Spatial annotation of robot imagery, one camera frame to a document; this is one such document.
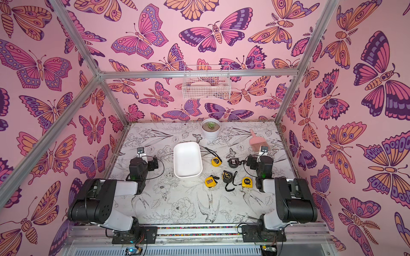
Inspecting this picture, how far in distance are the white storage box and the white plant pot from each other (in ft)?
0.32

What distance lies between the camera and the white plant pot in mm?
1035

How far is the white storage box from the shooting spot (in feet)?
3.05
